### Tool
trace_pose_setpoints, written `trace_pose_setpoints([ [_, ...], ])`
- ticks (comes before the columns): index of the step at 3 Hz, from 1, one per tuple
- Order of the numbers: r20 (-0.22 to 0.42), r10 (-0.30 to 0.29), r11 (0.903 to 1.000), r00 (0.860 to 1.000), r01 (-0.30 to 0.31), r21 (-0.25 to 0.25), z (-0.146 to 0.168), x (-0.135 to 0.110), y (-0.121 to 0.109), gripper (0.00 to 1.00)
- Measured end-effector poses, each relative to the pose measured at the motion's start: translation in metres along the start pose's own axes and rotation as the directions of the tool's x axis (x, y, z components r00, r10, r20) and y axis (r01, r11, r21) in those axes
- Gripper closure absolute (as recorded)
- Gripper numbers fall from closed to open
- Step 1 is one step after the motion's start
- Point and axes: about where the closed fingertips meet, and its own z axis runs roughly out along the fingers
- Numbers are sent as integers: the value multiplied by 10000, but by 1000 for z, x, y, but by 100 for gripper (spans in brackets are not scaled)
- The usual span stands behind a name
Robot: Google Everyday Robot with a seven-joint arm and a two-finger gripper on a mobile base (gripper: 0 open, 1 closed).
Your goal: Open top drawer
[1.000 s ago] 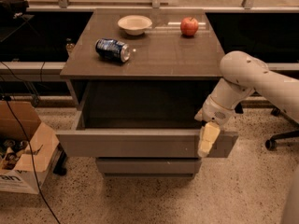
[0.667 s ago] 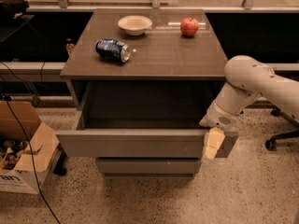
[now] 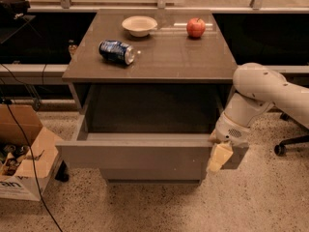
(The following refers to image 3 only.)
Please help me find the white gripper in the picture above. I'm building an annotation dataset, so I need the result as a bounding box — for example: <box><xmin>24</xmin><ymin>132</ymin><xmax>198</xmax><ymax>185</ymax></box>
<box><xmin>207</xmin><ymin>112</ymin><xmax>250</xmax><ymax>172</ymax></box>

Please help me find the grey top drawer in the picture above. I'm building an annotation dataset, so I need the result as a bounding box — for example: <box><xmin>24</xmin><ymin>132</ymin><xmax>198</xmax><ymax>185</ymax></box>
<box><xmin>55</xmin><ymin>84</ymin><xmax>249</xmax><ymax>182</ymax></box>

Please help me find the grey drawer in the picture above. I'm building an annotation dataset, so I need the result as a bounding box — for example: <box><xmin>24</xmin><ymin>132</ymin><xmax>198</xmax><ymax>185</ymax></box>
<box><xmin>106</xmin><ymin>179</ymin><xmax>201</xmax><ymax>185</ymax></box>
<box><xmin>55</xmin><ymin>84</ymin><xmax>249</xmax><ymax>182</ymax></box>

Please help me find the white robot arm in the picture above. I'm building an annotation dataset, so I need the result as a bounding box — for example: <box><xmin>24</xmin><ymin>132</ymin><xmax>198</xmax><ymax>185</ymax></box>
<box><xmin>207</xmin><ymin>63</ymin><xmax>309</xmax><ymax>172</ymax></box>

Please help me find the grey drawer cabinet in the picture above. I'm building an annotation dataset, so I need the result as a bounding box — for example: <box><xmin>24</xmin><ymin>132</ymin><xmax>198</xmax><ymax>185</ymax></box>
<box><xmin>62</xmin><ymin>9</ymin><xmax>239</xmax><ymax>187</ymax></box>

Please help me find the grey bottom drawer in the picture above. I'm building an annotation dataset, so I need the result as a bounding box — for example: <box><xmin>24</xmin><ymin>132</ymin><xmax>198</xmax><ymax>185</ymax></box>
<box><xmin>106</xmin><ymin>179</ymin><xmax>201</xmax><ymax>185</ymax></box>

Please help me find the black office chair base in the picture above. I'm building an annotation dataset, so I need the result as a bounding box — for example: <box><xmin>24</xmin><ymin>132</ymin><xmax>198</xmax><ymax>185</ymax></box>
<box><xmin>274</xmin><ymin>112</ymin><xmax>309</xmax><ymax>157</ymax></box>

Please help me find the red apple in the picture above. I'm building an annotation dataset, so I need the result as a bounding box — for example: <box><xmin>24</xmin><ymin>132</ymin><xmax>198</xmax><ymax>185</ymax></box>
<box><xmin>186</xmin><ymin>17</ymin><xmax>206</xmax><ymax>38</ymax></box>

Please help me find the blue soda can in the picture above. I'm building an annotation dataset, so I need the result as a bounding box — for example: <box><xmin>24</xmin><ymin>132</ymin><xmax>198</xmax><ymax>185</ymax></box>
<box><xmin>98</xmin><ymin>40</ymin><xmax>135</xmax><ymax>65</ymax></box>

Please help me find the white bowl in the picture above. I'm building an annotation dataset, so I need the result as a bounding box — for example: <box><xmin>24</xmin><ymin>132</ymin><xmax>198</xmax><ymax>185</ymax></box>
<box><xmin>122</xmin><ymin>16</ymin><xmax>157</xmax><ymax>37</ymax></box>

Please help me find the black table leg left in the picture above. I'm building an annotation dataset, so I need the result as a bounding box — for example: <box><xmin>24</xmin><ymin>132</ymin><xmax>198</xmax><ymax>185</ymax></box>
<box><xmin>55</xmin><ymin>161</ymin><xmax>70</xmax><ymax>182</ymax></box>

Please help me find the small bottle behind cabinet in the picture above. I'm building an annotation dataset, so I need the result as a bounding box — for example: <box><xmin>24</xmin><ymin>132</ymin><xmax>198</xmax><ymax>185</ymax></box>
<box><xmin>69</xmin><ymin>40</ymin><xmax>78</xmax><ymax>57</ymax></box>

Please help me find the cardboard box with cans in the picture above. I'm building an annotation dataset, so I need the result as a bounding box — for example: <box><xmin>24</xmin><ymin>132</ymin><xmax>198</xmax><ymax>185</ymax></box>
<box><xmin>0</xmin><ymin>104</ymin><xmax>62</xmax><ymax>201</ymax></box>

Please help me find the black bag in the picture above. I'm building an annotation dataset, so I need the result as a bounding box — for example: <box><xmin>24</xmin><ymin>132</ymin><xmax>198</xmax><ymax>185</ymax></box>
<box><xmin>0</xmin><ymin>0</ymin><xmax>30</xmax><ymax>23</ymax></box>

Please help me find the black cable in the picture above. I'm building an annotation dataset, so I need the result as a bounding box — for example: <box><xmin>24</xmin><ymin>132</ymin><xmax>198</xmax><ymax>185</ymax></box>
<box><xmin>0</xmin><ymin>63</ymin><xmax>64</xmax><ymax>232</ymax></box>

